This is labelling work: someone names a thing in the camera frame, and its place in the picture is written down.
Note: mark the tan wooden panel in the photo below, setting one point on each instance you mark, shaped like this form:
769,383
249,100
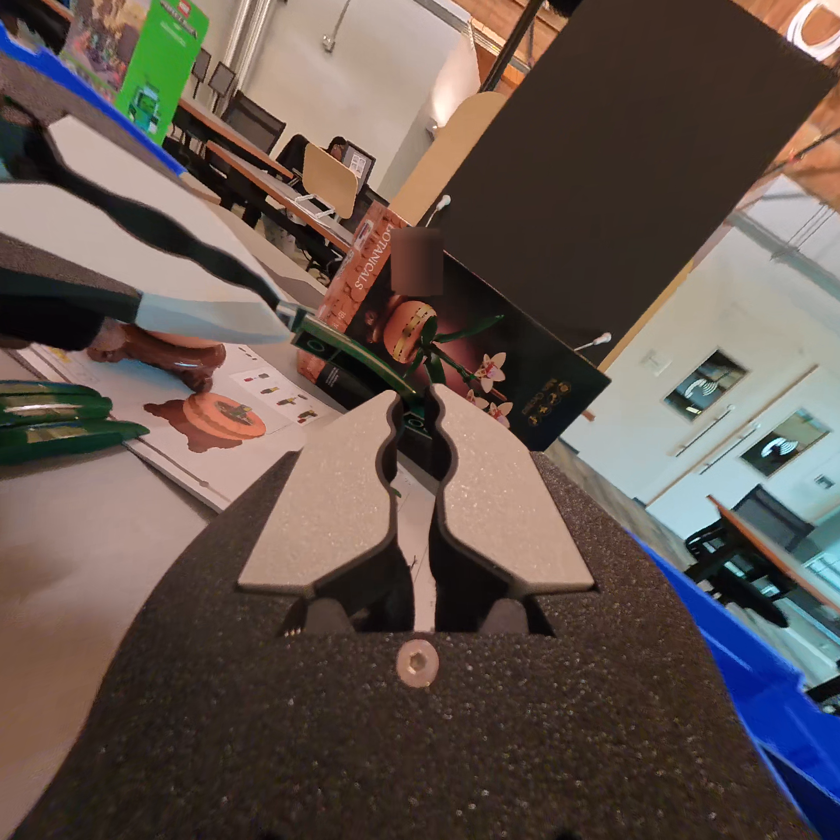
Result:
328,180

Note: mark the black board panel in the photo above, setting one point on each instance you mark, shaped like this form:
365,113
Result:
623,164

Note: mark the black mesh office chair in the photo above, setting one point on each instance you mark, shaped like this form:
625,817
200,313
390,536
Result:
256,124

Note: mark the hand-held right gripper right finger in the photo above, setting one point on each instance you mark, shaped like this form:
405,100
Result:
505,512

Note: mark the grey desk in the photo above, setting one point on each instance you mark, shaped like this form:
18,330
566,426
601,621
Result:
65,558

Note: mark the long green leaf piece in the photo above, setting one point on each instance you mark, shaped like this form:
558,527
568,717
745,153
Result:
341,358

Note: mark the green toy box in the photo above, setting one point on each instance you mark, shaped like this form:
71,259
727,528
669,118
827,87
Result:
164,59

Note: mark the phone sign window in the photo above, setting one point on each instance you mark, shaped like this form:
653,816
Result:
705,386
784,445

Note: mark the dark green curved leaf piece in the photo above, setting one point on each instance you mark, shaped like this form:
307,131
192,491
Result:
52,412
39,392
65,441

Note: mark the white instruction booklet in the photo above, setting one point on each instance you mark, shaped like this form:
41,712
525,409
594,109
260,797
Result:
190,469

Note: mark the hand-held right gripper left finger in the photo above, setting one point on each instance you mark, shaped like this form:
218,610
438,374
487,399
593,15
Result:
321,518

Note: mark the peach pot on brown base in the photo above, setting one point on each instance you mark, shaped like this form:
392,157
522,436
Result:
164,358

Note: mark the long wooden office table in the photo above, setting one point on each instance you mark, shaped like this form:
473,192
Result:
781,564
262,177

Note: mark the tan wooden board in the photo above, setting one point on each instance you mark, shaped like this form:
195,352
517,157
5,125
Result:
453,151

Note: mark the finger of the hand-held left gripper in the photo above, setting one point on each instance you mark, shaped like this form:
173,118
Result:
151,187
98,249

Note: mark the dark orchid print box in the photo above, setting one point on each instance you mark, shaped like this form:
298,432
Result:
544,387

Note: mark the white tipped thin stand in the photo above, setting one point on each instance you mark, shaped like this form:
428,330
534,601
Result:
602,339
443,201

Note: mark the black stand pole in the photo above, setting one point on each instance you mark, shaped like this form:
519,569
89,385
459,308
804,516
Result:
515,43

